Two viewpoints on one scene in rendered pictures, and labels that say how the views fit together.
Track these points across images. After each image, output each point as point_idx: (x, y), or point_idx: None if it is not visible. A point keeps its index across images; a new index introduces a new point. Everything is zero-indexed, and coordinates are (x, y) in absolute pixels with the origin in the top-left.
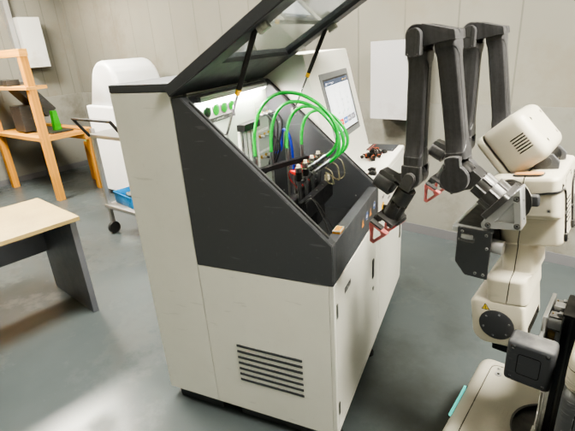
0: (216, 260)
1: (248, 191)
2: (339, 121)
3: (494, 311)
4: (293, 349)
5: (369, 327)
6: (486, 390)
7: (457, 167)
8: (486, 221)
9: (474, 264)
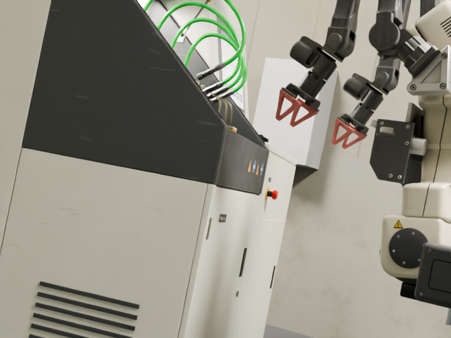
0: (54, 141)
1: (133, 46)
2: None
3: (408, 229)
4: (131, 286)
5: None
6: None
7: (388, 21)
8: (412, 82)
9: (391, 165)
